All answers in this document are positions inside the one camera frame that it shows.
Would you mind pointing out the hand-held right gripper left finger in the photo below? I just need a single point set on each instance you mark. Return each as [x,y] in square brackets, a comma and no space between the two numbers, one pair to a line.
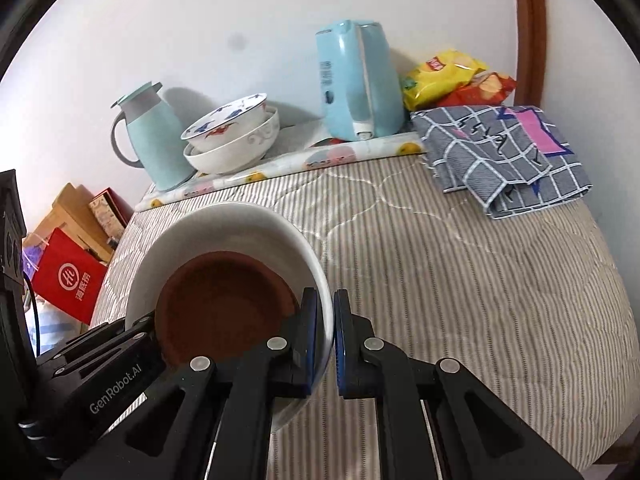
[311,345]

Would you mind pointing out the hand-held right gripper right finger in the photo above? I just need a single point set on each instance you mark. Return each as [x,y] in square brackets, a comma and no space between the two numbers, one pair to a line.
[341,347]

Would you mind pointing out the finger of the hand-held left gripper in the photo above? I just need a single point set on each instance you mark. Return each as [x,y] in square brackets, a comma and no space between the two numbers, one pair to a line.
[130,350]
[142,321]

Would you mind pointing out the brown bowl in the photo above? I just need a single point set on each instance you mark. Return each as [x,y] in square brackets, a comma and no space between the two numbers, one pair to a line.
[225,310]

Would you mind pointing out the plain white bowl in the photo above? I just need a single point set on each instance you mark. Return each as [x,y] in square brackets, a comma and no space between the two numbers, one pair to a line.
[235,230]

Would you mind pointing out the red paper bag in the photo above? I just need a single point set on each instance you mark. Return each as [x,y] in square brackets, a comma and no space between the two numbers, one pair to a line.
[67,275]

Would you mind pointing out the patterned gift box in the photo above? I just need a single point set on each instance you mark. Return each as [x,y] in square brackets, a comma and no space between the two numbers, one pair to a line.
[107,212]

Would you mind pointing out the striped quilted cover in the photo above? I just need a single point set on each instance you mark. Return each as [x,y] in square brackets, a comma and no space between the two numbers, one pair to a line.
[450,285]

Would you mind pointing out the black furniture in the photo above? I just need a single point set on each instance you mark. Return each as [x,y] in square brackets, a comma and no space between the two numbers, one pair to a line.
[10,310]

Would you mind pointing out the cardboard box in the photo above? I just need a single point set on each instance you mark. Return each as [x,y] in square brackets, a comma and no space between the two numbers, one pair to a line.
[70,210]

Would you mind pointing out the fruit print plastic mat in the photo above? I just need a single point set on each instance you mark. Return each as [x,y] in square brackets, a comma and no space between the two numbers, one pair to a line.
[300,160]

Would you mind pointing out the light blue thermos jug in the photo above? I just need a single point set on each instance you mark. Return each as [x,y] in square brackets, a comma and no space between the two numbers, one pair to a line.
[155,135]

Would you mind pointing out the white bowl with grey pattern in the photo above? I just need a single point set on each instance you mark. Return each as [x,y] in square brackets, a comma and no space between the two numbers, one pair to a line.
[235,152]

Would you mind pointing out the white bowl with red pattern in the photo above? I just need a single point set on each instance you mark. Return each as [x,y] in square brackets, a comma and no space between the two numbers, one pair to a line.
[225,120]

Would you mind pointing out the grey checked folded cloth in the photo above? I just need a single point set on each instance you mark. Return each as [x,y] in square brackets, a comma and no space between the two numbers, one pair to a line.
[500,160]

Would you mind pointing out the light blue electric kettle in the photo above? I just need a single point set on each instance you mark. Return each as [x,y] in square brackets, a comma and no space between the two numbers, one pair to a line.
[350,85]

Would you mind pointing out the yellow snack bag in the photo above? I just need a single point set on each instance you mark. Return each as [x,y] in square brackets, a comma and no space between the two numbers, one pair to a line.
[435,82]

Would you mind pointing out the red snack bag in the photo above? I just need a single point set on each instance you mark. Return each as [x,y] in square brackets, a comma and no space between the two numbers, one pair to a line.
[485,92]

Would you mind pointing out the wooden door frame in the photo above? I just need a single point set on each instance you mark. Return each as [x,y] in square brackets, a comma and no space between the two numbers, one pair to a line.
[530,25]

